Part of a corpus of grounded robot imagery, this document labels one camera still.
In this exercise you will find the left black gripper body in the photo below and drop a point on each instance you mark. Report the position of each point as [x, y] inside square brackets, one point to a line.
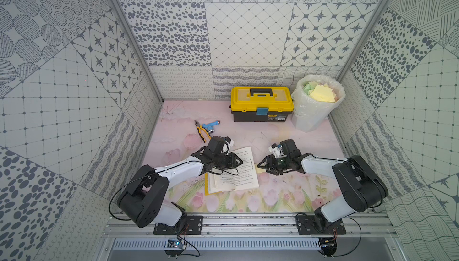
[228, 159]

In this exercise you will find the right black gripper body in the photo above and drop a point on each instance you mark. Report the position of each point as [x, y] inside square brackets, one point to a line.
[284, 162]

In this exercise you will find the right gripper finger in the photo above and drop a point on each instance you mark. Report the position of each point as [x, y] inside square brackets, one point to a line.
[267, 162]
[274, 171]

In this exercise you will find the yellow children's book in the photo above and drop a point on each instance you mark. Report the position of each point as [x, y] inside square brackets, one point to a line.
[244, 177]

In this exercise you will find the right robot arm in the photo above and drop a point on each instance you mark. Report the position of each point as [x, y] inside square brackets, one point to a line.
[360, 186]

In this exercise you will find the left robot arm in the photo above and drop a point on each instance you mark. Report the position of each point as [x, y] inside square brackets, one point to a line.
[143, 198]

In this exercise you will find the discarded sticky notes pile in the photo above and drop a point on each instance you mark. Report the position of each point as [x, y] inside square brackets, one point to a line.
[320, 92]

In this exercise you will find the blue plastic tool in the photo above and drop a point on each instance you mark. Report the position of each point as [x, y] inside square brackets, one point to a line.
[210, 126]

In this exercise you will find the yellow black toolbox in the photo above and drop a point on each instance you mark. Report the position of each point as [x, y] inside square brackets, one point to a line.
[261, 104]

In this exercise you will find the white bin with plastic liner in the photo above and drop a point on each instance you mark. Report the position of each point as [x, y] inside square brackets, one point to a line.
[308, 113]

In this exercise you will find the right black controller box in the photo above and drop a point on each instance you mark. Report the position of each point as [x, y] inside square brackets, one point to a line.
[328, 247]

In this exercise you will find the left green circuit board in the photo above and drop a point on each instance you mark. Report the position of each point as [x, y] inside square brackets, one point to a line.
[175, 247]

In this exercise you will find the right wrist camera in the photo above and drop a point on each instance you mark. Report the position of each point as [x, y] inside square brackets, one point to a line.
[276, 150]

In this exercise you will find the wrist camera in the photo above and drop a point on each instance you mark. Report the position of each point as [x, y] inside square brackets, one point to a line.
[227, 146]
[276, 150]

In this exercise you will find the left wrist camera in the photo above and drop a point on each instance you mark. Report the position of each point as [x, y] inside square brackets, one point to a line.
[227, 146]

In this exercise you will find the yellow handled pliers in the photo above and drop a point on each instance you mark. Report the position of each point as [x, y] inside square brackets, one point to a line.
[203, 133]

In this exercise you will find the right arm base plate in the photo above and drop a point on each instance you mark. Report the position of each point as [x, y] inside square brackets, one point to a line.
[313, 225]

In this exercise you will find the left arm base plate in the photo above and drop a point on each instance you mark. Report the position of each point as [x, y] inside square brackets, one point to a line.
[187, 225]

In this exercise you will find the aluminium mounting rail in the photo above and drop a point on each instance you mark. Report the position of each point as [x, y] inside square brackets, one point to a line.
[282, 225]

